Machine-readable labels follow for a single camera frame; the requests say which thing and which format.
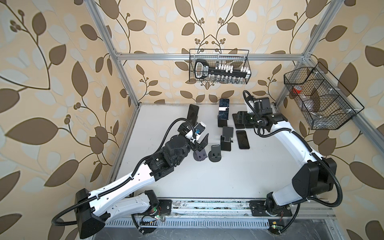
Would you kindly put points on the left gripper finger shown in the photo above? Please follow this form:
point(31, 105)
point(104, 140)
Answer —
point(203, 143)
point(185, 129)

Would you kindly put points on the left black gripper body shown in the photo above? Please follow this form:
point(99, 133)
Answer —
point(195, 146)

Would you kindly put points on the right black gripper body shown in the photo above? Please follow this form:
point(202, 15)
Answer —
point(252, 118)

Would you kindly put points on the black phone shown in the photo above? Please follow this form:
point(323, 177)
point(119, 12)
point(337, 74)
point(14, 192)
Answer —
point(237, 124)

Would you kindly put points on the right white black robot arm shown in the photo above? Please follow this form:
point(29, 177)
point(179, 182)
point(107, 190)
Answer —
point(316, 178)

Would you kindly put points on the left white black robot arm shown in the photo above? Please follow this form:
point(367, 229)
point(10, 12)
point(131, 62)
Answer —
point(94, 209)

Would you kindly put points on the front left purple stand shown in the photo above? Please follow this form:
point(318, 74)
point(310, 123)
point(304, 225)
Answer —
point(200, 155)

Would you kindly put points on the front right black stand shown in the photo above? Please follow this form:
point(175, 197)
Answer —
point(215, 153)

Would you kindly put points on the black stand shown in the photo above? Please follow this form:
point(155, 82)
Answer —
point(222, 123)
point(215, 153)
point(226, 139)

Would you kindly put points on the middle right black stand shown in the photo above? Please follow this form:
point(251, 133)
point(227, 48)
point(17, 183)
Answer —
point(226, 139)

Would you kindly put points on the back right black stand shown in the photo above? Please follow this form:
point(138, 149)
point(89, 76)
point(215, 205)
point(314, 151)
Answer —
point(222, 123)

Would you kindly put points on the red capped clear item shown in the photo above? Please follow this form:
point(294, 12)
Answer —
point(297, 90)

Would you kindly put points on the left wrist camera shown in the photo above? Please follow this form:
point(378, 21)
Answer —
point(197, 131)

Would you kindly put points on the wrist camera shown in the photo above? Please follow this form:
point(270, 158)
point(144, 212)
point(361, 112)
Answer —
point(263, 106)
point(197, 131)

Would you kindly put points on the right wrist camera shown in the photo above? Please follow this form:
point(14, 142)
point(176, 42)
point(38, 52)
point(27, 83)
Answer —
point(263, 106)

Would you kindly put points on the back wire basket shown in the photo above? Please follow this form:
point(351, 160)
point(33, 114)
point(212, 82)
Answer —
point(235, 57)

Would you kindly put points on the wire basket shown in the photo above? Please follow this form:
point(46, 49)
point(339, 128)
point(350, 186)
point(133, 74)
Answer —
point(235, 57)
point(325, 102)

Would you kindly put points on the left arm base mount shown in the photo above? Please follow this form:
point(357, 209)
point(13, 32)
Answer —
point(159, 207)

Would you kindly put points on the front aluminium rail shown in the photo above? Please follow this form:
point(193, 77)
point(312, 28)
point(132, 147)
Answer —
point(229, 214)

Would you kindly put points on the right wire basket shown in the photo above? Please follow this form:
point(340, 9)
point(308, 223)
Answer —
point(325, 102)

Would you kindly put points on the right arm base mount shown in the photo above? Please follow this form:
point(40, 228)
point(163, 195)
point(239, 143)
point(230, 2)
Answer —
point(268, 208)

